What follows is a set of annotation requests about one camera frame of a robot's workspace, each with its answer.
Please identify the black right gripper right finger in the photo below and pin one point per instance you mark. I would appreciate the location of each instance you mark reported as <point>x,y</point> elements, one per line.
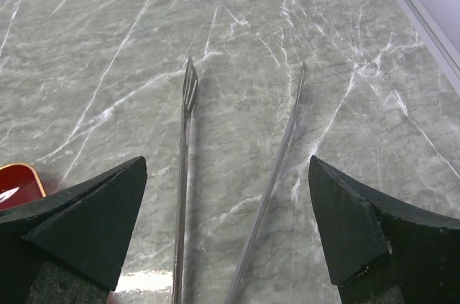
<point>379,249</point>

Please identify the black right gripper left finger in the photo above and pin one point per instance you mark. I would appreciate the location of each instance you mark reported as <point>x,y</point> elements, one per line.
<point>70,246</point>

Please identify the silver metal tongs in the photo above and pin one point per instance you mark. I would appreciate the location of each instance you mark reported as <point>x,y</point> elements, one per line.
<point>189,94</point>

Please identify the red serving tray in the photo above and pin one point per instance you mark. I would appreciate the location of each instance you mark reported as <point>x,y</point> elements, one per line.
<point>20,184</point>

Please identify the aluminium table edge rail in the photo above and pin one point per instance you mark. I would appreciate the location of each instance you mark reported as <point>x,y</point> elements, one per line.
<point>435,40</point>

